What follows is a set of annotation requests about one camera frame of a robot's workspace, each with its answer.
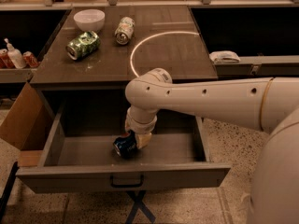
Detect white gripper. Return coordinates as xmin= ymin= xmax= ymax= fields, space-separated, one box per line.
xmin=124 ymin=115 xmax=157 ymax=149

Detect blue pepsi can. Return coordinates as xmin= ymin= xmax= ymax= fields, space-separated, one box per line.
xmin=113 ymin=131 xmax=136 ymax=159

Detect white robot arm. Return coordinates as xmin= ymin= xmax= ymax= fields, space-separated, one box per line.
xmin=125 ymin=68 xmax=299 ymax=224

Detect grey open drawer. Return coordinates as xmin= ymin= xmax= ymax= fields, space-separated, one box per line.
xmin=17 ymin=103 xmax=231 ymax=193

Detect grey counter cabinet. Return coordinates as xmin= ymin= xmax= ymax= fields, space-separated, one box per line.
xmin=31 ymin=6 xmax=218 ymax=112

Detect crushed green soda can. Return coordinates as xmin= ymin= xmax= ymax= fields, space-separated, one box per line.
xmin=65 ymin=31 xmax=100 ymax=61

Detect pale green soda can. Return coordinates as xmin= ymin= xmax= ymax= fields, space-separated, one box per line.
xmin=115 ymin=17 xmax=135 ymax=45

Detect red soda can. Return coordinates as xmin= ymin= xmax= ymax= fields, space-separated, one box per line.
xmin=22 ymin=51 xmax=39 ymax=68

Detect red can at edge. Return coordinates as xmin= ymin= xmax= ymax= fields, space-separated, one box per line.
xmin=0 ymin=49 xmax=14 ymax=68

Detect brown cardboard box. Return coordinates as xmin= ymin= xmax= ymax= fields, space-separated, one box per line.
xmin=0 ymin=83 xmax=53 ymax=150

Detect folded white cloth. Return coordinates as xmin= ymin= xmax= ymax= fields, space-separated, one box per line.
xmin=209 ymin=50 xmax=240 ymax=63

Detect white bowl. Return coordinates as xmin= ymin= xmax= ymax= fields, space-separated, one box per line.
xmin=73 ymin=9 xmax=106 ymax=33

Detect white pump bottle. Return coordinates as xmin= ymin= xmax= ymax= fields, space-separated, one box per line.
xmin=4 ymin=38 xmax=26 ymax=69

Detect black drawer handle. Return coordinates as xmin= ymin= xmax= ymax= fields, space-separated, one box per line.
xmin=109 ymin=175 xmax=144 ymax=189

